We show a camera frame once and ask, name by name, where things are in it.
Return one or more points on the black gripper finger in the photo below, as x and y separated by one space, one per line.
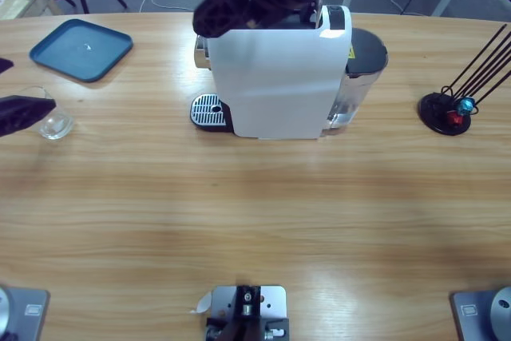
24 113
5 65

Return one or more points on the clear glass cup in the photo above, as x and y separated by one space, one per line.
56 127

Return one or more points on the silver coffee machine lever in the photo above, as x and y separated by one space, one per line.
309 15

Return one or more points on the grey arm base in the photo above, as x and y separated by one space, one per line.
471 309
32 309

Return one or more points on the white coffee machine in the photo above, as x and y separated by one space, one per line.
275 77

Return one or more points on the red coffee capsule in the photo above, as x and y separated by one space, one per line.
454 118

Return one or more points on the blue coffee capsule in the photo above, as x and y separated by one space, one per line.
465 106

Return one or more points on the wooden crate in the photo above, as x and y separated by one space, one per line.
24 1

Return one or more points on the blue square tray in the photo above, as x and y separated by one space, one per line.
80 49

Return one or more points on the metal drip tray grate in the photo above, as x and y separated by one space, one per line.
203 111

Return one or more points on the yellow warning sticker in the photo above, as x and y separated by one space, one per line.
351 52

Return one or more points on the black capsule holder with rods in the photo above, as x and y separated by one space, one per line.
433 111

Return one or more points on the white paper tag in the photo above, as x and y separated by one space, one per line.
204 303

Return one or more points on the grey camera mount plate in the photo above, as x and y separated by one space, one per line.
271 301

